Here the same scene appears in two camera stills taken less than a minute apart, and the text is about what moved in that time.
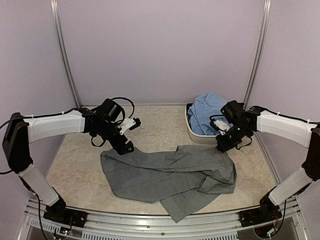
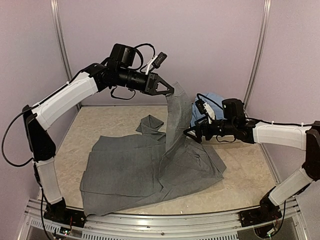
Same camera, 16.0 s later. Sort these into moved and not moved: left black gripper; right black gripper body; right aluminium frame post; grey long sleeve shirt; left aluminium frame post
Moved: left black gripper; right black gripper body; grey long sleeve shirt
Not moved: left aluminium frame post; right aluminium frame post
